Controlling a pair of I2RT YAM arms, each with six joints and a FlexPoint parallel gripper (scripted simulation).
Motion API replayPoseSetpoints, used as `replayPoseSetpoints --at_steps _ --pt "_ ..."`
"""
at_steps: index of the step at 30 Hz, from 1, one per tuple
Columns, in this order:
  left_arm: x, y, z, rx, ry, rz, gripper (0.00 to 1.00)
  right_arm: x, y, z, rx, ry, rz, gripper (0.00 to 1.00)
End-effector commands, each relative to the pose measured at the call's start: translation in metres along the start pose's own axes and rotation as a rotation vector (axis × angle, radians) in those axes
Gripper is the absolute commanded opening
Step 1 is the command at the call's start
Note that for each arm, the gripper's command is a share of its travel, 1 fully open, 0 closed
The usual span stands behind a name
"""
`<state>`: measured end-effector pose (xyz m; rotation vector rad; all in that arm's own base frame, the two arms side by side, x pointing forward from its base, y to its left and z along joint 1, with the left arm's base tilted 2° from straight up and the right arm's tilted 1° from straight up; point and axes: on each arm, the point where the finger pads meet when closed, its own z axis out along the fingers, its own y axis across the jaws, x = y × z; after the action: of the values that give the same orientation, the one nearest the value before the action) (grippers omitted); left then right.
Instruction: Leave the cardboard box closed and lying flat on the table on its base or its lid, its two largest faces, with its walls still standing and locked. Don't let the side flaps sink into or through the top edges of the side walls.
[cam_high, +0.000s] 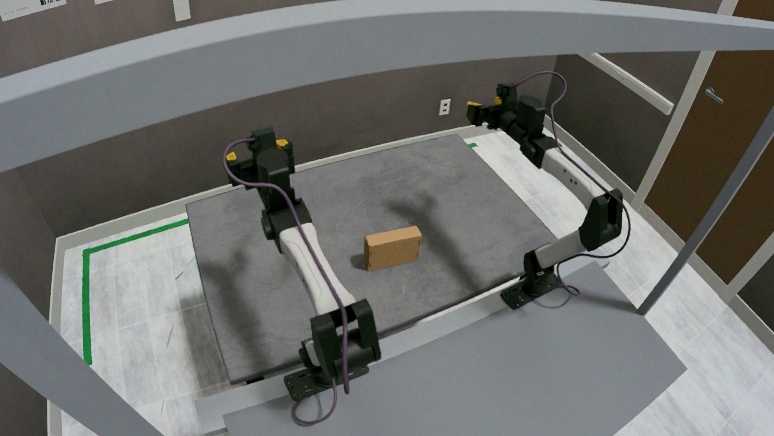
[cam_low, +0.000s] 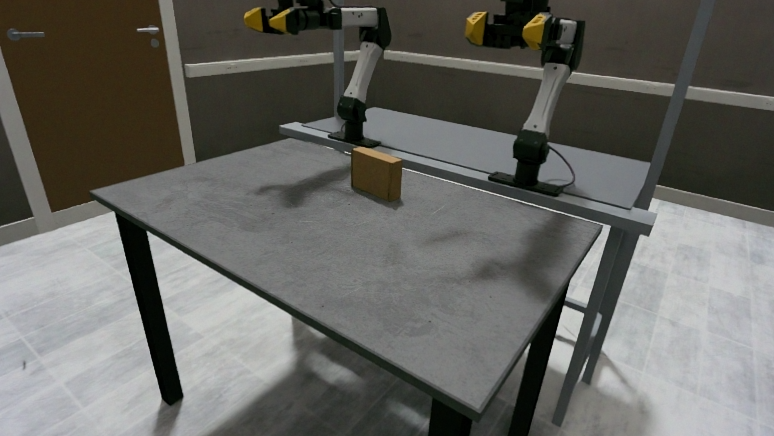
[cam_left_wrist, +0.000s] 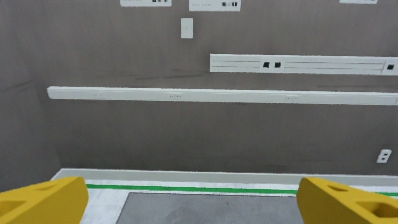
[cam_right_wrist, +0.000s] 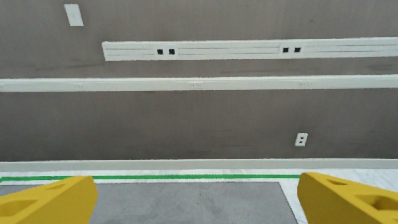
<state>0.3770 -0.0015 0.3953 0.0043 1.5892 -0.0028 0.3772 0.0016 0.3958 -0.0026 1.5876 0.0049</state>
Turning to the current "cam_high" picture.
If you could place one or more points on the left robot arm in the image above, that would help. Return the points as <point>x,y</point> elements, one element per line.
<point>325,291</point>

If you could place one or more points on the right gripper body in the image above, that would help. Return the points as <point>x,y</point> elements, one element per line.
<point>476,115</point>

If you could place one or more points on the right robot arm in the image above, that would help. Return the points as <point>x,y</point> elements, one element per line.
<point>544,153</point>

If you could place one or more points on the brown cardboard box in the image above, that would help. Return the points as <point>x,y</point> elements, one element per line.
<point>392,248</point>

